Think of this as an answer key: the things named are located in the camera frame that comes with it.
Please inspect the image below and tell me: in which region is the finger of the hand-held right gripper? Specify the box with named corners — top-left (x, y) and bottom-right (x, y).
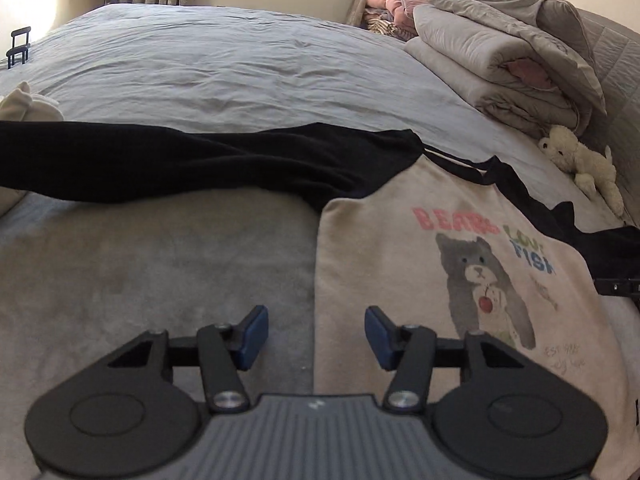
top-left (594, 276), bottom-right (640, 307)

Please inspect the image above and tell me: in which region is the small black chair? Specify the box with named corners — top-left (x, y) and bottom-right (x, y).
top-left (8, 25), bottom-right (33, 69)

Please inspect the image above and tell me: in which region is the folded beige quilt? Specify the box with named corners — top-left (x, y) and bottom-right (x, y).
top-left (404, 0), bottom-right (608, 137)

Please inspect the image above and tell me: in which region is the grey quilted headboard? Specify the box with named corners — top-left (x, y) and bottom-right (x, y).
top-left (570, 6), bottom-right (640, 223)

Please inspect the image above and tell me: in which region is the grey plush blanket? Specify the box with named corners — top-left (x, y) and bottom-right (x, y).
top-left (0, 191), bottom-right (322, 480)

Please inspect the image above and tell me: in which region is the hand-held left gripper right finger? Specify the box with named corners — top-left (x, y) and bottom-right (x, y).
top-left (365, 305), bottom-right (526, 415)

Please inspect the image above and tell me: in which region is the bed with grey sheet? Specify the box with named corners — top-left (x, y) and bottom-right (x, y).
top-left (0, 2), bottom-right (628, 231)

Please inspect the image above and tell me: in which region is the cream plush toy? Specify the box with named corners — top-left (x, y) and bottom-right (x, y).
top-left (538, 125), bottom-right (626, 218)

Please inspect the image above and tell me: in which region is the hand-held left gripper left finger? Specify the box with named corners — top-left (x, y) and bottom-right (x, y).
top-left (107, 305), bottom-right (271, 415)

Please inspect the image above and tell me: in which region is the white cloth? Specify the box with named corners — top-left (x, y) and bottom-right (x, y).
top-left (0, 81), bottom-right (64, 124)

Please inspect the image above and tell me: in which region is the beige black-sleeved bear print shirt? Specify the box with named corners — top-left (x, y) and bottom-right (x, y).
top-left (0, 121), bottom-right (640, 480)

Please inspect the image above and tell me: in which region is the pink clothes pile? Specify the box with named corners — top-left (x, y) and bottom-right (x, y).
top-left (364, 0), bottom-right (427, 42)

